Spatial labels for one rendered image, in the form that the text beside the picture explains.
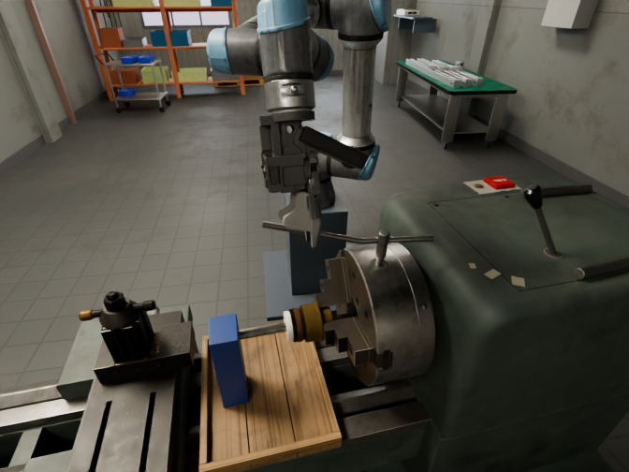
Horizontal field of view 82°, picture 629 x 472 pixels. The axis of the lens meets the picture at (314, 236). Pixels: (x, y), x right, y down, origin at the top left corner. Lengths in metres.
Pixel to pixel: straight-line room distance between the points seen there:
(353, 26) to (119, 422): 1.02
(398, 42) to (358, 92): 7.80
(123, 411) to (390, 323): 0.59
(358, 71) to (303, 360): 0.78
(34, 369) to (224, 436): 1.79
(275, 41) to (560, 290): 0.64
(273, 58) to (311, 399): 0.75
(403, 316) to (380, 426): 0.32
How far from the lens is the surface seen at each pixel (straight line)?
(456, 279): 0.77
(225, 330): 0.82
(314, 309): 0.83
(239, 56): 0.71
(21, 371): 2.64
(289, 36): 0.57
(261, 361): 1.04
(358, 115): 1.09
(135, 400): 0.95
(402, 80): 6.99
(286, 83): 0.56
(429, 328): 0.78
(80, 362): 1.15
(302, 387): 0.99
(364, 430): 0.96
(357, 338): 0.79
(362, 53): 1.04
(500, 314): 0.72
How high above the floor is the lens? 1.71
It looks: 34 degrees down
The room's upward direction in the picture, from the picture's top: straight up
